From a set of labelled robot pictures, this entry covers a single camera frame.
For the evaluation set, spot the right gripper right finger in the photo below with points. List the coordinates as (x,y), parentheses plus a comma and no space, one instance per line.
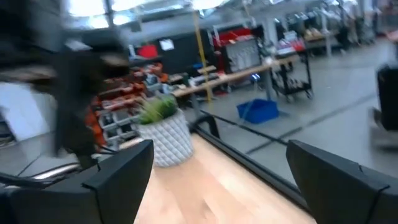
(335,196)

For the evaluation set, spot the red tool cabinet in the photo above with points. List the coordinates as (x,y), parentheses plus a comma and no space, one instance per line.
(236,34)

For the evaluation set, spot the green succulent plant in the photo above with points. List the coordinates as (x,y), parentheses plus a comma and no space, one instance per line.
(157,110)

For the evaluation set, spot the white board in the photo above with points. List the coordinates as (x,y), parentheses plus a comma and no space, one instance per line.
(21,112)

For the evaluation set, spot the wooden workbench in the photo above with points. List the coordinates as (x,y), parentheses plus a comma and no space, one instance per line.
(233,76)

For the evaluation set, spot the black aluminium table frame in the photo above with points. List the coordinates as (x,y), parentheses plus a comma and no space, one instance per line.
(248,164)

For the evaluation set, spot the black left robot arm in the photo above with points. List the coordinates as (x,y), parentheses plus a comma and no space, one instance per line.
(77,93)

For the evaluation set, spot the white grey patterned pot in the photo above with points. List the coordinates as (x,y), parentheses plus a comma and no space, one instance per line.
(168,140)

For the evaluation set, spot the black cart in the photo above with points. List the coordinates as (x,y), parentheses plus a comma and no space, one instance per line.
(292,87)

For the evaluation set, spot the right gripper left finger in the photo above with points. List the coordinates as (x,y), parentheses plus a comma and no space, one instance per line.
(124,186)

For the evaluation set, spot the blue plastic bin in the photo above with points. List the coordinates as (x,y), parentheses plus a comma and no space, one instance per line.
(258,112)

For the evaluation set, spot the shelf with orange bins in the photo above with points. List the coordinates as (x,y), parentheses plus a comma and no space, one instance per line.
(124,93)

